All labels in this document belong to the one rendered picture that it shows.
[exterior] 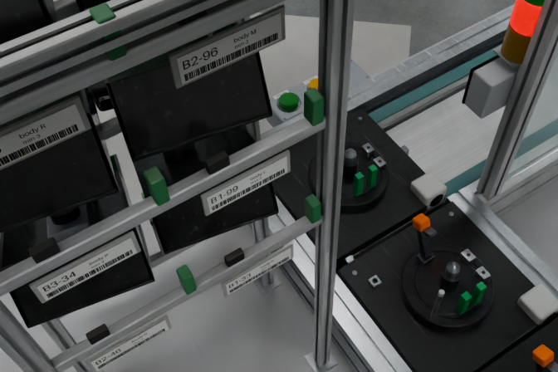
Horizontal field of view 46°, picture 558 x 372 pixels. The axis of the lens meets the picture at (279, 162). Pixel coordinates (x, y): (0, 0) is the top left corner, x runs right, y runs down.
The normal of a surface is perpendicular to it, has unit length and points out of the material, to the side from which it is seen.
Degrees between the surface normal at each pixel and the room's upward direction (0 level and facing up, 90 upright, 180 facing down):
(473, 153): 0
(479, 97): 90
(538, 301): 0
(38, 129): 90
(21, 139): 90
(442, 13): 0
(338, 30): 90
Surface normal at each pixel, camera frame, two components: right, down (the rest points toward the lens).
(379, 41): -0.04, -0.61
